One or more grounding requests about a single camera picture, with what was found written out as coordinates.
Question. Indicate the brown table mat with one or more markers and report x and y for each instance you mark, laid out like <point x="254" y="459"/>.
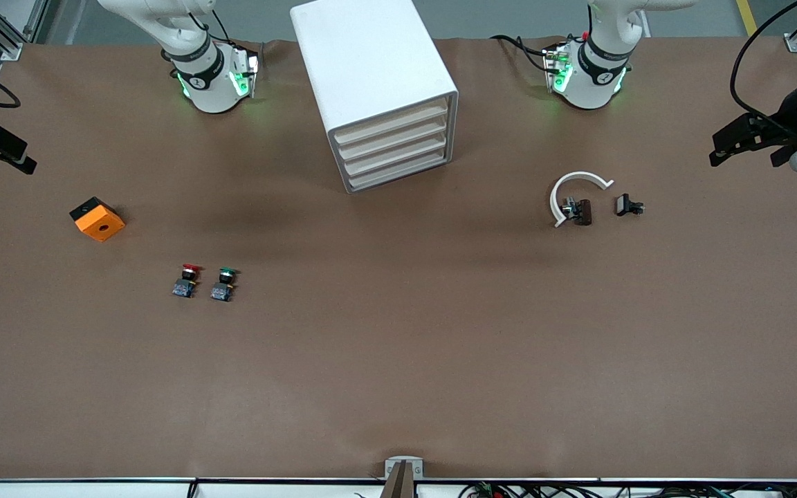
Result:
<point x="398" y="346"/>

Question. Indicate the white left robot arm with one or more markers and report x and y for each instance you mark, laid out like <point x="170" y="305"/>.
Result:
<point x="592" y="90"/>

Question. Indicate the white drawer cabinet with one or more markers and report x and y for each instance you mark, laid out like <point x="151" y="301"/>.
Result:
<point x="371" y="62"/>

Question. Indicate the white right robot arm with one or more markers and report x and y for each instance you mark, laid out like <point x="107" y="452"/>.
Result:
<point x="208" y="90"/>

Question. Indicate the small black clip component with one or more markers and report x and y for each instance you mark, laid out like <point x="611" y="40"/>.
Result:
<point x="623" y="205"/>

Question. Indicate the small brown black component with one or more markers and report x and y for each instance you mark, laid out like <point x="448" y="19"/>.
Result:
<point x="584" y="211"/>

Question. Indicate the white curved plastic arc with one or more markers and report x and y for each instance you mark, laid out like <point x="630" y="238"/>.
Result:
<point x="553" y="202"/>

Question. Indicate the white table edge rail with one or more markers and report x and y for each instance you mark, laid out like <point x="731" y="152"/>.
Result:
<point x="94" y="490"/>

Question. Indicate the orange and black switch box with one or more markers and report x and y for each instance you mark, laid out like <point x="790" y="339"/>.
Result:
<point x="101" y="225"/>

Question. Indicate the green push button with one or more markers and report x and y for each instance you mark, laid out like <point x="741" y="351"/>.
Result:
<point x="222" y="290"/>

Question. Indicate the brown tapered bar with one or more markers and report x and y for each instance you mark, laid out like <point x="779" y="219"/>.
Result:
<point x="398" y="487"/>

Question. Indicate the white plastic drawer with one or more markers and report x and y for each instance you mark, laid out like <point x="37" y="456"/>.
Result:
<point x="391" y="138"/>
<point x="395" y="169"/>
<point x="391" y="122"/>
<point x="393" y="153"/>

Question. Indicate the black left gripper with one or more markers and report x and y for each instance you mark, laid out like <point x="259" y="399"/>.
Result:
<point x="788" y="117"/>

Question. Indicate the red push button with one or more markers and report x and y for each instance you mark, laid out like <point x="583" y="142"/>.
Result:
<point x="184" y="287"/>

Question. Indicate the grey metal bracket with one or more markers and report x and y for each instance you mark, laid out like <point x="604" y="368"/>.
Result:
<point x="393" y="462"/>

